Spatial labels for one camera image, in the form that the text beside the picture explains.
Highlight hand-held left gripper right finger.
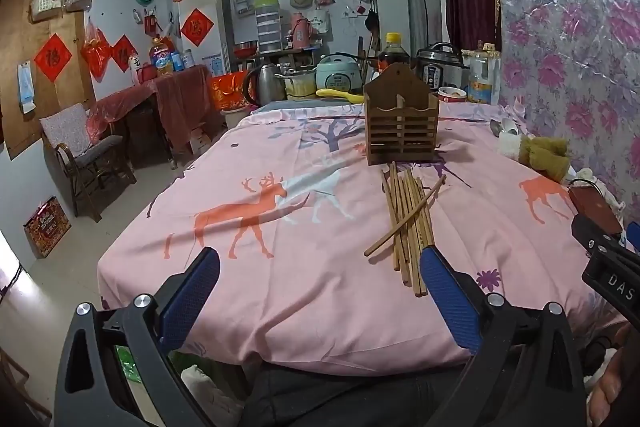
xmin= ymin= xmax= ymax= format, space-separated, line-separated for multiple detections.
xmin=419 ymin=245 xmax=586 ymax=427

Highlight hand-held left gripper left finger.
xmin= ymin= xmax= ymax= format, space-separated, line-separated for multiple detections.
xmin=52 ymin=247 xmax=221 ymax=427

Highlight pink deer-printed bedsheet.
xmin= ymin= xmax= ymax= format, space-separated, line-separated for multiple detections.
xmin=97 ymin=99 xmax=631 ymax=375

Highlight pink thermos jug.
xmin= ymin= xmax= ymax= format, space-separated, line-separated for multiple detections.
xmin=291 ymin=12 xmax=321 ymax=50

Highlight red diamond wall paper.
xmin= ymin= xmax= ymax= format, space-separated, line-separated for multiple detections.
xmin=110 ymin=35 xmax=138 ymax=72
xmin=34 ymin=33 xmax=72 ymax=82

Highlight pale blue rice cooker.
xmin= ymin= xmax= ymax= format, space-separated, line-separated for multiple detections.
xmin=316 ymin=53 xmax=362 ymax=92

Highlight cardboard box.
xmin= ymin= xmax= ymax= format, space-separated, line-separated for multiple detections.
xmin=190 ymin=122 xmax=213 ymax=155

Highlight steel electric kettle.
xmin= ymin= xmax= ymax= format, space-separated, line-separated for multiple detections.
xmin=243 ymin=63 xmax=287 ymax=106

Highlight dark soy sauce bottle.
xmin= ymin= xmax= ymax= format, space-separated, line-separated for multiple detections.
xmin=377 ymin=33 xmax=412 ymax=75

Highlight brown leather case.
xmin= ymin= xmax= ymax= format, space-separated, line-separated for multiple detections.
xmin=569 ymin=184 xmax=623 ymax=235

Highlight clear cooking oil jug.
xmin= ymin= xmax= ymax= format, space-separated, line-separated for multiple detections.
xmin=468 ymin=41 xmax=501 ymax=105

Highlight blue white wall calendar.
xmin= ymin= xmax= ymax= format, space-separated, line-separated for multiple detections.
xmin=17 ymin=62 xmax=37 ymax=115

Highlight wooden armchair with cushion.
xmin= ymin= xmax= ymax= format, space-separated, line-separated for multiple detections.
xmin=40 ymin=103 xmax=137 ymax=223

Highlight metal spoon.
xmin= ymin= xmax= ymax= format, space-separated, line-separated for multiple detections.
xmin=490 ymin=118 xmax=521 ymax=138

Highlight red gift bag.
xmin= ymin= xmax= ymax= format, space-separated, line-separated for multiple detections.
xmin=212 ymin=71 xmax=249 ymax=112

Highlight floral plastic wall sheet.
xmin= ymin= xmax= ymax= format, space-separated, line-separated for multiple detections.
xmin=485 ymin=0 xmax=640 ymax=228

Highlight grey stacked steamer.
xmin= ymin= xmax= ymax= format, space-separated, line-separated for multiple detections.
xmin=255 ymin=0 xmax=281 ymax=52

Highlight red gift box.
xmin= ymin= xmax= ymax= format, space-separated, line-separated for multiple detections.
xmin=24 ymin=196 xmax=72 ymax=258

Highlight yellow rice paddle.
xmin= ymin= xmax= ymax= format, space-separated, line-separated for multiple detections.
xmin=316 ymin=88 xmax=365 ymax=104

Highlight table with red cover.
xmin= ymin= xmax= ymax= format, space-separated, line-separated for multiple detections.
xmin=90 ymin=64 xmax=221 ymax=168

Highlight cream pot with lid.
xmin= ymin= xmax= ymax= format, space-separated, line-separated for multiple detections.
xmin=275 ymin=69 xmax=318 ymax=100

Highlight silver black pressure cooker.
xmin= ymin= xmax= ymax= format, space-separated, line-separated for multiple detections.
xmin=416 ymin=43 xmax=468 ymax=90

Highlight red plastic bag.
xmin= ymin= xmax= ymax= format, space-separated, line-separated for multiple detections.
xmin=81 ymin=19 xmax=112 ymax=82

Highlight person's right hand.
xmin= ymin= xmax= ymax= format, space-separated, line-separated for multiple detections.
xmin=589 ymin=332 xmax=640 ymax=427

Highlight wooden slatted chopstick holder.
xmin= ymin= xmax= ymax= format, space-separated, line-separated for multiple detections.
xmin=363 ymin=63 xmax=441 ymax=166

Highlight brown plush glove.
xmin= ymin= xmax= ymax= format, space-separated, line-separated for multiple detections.
xmin=498 ymin=127 xmax=572 ymax=182

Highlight red diamond paper on refrigerator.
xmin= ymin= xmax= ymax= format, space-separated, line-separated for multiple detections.
xmin=180 ymin=9 xmax=215 ymax=48

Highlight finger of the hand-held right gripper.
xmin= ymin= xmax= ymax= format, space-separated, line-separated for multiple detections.
xmin=622 ymin=222 xmax=640 ymax=253
xmin=571 ymin=213 xmax=628 ymax=258

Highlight pile of wooden chopsticks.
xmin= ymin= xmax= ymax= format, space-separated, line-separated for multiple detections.
xmin=364 ymin=161 xmax=447 ymax=298

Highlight yellow oil bottle blue label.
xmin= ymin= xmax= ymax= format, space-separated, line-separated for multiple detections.
xmin=149 ymin=34 xmax=176 ymax=78

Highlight white refrigerator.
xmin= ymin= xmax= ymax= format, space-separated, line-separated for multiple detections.
xmin=175 ymin=0 xmax=236 ymax=75

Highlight person's dark trousers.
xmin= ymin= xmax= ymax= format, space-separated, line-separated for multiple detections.
xmin=240 ymin=357 xmax=476 ymax=427

